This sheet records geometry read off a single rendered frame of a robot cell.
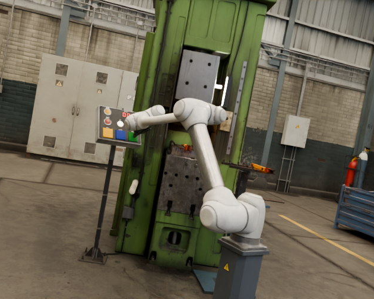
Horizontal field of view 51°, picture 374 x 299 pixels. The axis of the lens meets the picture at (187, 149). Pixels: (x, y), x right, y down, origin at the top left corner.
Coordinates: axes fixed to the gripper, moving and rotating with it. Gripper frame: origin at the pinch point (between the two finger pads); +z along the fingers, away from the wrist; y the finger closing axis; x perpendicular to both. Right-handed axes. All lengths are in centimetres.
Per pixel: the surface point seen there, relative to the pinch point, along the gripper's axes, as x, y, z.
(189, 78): 47, 39, -22
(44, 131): 233, 27, 495
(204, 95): 34, 52, -22
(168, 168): -19.3, 32.8, 11.3
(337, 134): 278, 734, 346
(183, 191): -37, 46, 14
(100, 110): 18.2, -25.7, 5.4
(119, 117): 14.7, -10.6, 5.5
